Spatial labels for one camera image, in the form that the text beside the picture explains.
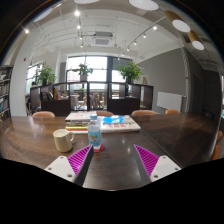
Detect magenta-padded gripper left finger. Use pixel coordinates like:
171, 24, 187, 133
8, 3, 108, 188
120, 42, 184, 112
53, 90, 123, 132
44, 143, 95, 188

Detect ceiling track spotlights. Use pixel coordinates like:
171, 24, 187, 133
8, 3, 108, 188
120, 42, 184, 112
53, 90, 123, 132
22, 9, 160, 53

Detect cream ceramic mug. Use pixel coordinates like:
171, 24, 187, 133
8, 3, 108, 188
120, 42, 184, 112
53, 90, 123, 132
52, 128, 75, 154

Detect bushy potted green plant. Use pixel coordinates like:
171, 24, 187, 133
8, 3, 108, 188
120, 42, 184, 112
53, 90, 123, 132
36, 64, 58, 86

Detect dark-spined book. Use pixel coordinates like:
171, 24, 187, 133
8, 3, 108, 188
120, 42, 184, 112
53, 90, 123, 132
65, 121, 90, 127

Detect round white ceiling lights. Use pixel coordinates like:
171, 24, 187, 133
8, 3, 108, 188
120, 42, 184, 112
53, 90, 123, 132
73, 0, 206, 52

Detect white wall board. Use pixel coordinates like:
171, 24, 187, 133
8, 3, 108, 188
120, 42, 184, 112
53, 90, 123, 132
156, 91, 185, 113

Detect large white and blue book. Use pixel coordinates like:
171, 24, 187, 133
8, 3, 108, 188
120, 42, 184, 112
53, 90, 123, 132
99, 114, 142, 134

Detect small potted green plant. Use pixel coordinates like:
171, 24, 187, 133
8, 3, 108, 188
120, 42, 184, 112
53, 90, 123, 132
72, 62, 95, 83

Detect dark open shelf unit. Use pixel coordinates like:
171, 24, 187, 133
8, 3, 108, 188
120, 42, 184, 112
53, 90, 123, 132
28, 80, 155, 117

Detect tall bookshelf with books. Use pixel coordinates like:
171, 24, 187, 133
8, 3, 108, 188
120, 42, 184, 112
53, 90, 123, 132
0, 65, 15, 122

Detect yellow-spined book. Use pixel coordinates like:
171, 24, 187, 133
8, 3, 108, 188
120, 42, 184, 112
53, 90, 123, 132
65, 125, 89, 131

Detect ceiling air conditioner unit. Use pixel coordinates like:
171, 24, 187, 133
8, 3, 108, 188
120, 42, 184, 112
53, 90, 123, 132
91, 31, 115, 47

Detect white-covered book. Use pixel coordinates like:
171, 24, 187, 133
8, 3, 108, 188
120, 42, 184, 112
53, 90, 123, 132
64, 111, 98, 123

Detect clear plastic water bottle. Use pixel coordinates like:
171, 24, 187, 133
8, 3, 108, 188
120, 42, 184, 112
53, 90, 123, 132
87, 112, 103, 150

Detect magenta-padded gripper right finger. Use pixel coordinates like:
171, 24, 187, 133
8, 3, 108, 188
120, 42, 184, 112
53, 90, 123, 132
132, 143, 182, 187

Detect flat round red coaster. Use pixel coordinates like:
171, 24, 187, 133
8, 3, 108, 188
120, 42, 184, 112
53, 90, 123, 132
92, 142, 106, 154

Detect broad-leaved potted green plant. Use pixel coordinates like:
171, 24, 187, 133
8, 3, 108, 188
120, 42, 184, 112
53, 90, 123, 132
117, 60, 145, 85

